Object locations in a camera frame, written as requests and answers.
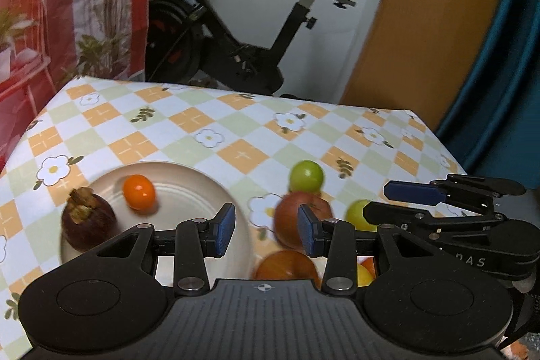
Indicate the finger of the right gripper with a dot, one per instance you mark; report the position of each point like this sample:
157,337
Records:
471,193
394,220

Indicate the red apple behind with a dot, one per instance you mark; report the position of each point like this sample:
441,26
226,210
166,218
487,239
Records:
285,217

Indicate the beige round plate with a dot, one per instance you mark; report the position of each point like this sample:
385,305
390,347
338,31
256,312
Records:
182,193

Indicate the green fruit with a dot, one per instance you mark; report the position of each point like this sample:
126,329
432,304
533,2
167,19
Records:
355,216
306,176

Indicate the checkered floral tablecloth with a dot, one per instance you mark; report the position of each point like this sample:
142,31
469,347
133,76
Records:
247,143

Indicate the red floral curtain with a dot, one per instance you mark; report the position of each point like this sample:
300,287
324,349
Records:
47,43

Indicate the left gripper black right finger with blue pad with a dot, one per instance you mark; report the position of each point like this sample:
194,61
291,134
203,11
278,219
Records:
334,240

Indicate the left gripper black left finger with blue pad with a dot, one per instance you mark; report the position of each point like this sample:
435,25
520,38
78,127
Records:
196,240

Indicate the teal blue curtain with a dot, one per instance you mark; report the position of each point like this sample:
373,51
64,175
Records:
492,127

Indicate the yellow lemon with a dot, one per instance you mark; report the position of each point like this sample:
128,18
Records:
364,276

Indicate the large red apple front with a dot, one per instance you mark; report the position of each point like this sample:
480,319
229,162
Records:
287,265

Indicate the wooden door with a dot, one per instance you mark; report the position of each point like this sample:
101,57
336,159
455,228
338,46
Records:
418,55

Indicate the dark purple mangosteen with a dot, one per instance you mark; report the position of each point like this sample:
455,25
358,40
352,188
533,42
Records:
87,220

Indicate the green fruit near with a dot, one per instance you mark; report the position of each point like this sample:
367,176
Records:
355,216

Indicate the small orange mandarin right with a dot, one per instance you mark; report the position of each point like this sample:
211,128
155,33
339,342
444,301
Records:
368,263

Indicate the green fruit far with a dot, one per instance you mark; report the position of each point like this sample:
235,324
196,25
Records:
306,176

